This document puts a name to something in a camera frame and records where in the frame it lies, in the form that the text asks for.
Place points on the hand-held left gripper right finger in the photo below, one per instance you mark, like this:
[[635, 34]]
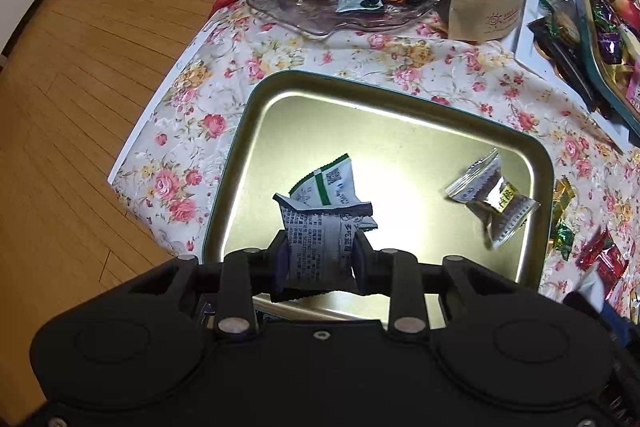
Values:
[[359, 259]]

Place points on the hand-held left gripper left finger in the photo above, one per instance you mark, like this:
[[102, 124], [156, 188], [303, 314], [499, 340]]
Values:
[[280, 264]]

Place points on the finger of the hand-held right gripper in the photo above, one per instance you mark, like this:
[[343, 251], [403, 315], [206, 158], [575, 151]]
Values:
[[610, 313]]

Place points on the white black-print snack packet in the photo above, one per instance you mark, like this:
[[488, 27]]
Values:
[[320, 247]]

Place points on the red snack packet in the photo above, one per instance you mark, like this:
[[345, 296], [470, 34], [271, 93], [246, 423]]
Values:
[[607, 264]]

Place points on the white green-stripe snack packet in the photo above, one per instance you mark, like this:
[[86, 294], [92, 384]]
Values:
[[330, 182]]

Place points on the green foil candy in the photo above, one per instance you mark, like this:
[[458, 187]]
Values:
[[564, 239]]

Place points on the teal tin tray gold inside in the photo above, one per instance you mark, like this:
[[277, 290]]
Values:
[[400, 147]]

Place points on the gold green candy packet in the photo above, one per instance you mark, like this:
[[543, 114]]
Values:
[[562, 199]]

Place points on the silver gold snack packet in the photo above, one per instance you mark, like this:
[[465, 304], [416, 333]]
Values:
[[500, 202]]

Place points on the floral tablecloth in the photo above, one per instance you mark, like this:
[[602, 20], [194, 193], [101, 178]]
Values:
[[350, 57]]

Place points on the teal heart-shaped tin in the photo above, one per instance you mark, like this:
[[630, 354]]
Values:
[[607, 77]]

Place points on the dark chocolate packet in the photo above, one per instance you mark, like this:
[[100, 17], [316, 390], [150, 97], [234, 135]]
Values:
[[560, 52]]

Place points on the pile of foil candies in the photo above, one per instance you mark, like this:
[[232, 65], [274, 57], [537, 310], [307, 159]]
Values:
[[615, 37]]

